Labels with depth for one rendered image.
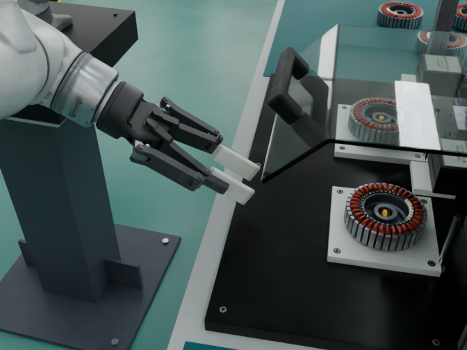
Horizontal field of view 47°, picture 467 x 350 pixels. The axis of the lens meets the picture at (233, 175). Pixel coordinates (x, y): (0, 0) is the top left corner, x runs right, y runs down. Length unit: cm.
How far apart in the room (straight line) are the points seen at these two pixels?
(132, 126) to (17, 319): 110
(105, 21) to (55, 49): 61
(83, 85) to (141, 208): 130
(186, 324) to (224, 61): 228
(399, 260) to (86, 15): 92
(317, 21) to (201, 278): 89
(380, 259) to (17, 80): 50
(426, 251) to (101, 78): 49
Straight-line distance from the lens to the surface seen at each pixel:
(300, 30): 143
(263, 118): 103
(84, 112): 73
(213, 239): 81
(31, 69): 62
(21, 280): 183
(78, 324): 167
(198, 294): 75
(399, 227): 76
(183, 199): 200
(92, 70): 73
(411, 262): 77
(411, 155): 96
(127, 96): 73
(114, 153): 227
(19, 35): 60
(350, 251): 77
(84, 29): 128
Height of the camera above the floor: 133
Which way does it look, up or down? 39 degrees down
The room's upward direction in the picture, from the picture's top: straight up
